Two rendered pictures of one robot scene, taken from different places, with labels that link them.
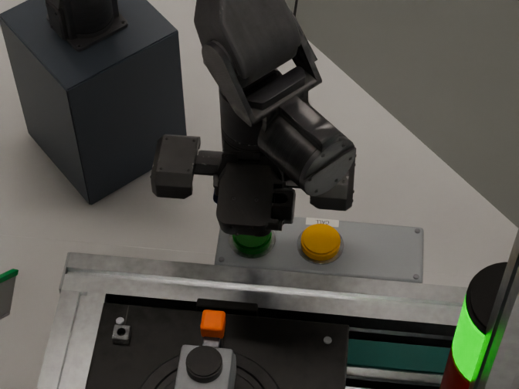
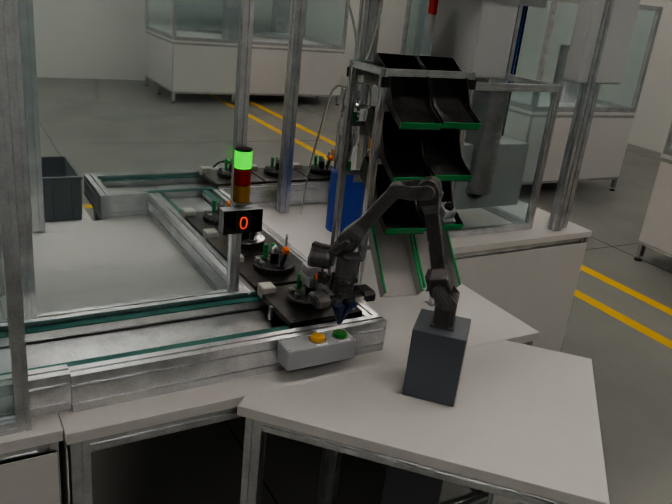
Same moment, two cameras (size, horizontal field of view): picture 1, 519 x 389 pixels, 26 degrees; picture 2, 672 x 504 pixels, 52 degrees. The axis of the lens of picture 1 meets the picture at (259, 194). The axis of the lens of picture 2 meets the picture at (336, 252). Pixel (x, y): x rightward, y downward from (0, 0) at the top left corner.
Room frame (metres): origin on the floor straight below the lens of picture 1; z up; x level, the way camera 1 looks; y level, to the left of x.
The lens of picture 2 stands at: (1.97, -1.07, 1.87)
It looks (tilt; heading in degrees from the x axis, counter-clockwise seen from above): 21 degrees down; 142
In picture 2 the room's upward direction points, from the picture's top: 6 degrees clockwise
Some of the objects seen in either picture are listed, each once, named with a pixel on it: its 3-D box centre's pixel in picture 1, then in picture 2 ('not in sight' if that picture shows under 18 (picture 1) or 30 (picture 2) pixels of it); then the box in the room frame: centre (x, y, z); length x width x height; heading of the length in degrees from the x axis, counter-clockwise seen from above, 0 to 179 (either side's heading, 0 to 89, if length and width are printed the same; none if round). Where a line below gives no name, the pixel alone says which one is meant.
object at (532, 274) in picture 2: not in sight; (449, 295); (-0.23, 1.43, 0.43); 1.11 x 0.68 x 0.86; 84
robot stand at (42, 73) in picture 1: (98, 85); (436, 356); (0.86, 0.18, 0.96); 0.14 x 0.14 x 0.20; 38
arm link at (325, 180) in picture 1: (286, 102); (332, 250); (0.62, -0.02, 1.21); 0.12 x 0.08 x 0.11; 39
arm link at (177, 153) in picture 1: (253, 150); (343, 286); (0.65, 0.01, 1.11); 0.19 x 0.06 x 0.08; 84
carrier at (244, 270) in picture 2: not in sight; (274, 256); (0.18, 0.07, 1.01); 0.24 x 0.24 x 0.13; 84
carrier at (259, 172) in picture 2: not in sight; (278, 165); (-0.84, 0.71, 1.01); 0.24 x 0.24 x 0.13; 84
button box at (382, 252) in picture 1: (319, 260); (316, 348); (0.64, -0.06, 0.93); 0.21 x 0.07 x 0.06; 84
